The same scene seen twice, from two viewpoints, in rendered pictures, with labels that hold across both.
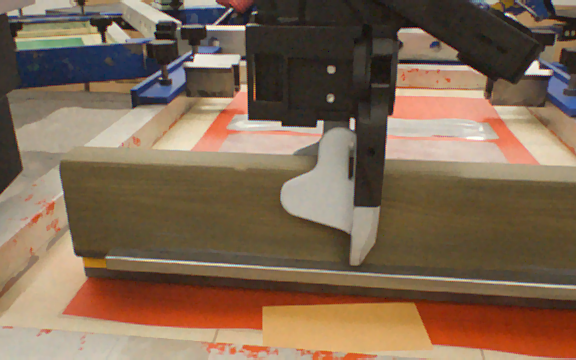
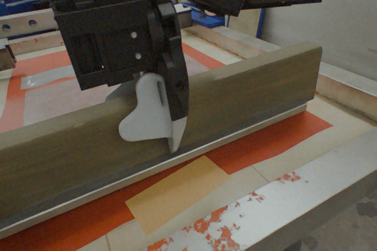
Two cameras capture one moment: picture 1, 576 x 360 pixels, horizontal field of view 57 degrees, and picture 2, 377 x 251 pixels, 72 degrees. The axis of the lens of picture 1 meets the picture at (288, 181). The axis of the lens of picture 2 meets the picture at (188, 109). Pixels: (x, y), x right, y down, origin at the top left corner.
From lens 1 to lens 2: 0.12 m
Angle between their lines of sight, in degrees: 28
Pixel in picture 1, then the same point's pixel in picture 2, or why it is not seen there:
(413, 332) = (216, 172)
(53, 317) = not seen: outside the picture
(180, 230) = (46, 185)
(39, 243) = not seen: outside the picture
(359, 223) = (176, 129)
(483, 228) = (233, 103)
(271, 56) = (82, 36)
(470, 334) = (241, 159)
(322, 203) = (149, 126)
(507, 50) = not seen: outside the picture
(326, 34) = (125, 8)
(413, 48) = not seen: hidden behind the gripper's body
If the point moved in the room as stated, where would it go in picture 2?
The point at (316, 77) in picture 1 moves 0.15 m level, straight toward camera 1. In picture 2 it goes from (123, 43) to (293, 168)
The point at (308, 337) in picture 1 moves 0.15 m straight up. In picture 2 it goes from (165, 207) to (134, 66)
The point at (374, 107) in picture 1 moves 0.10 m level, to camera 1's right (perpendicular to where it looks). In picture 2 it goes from (174, 54) to (269, 24)
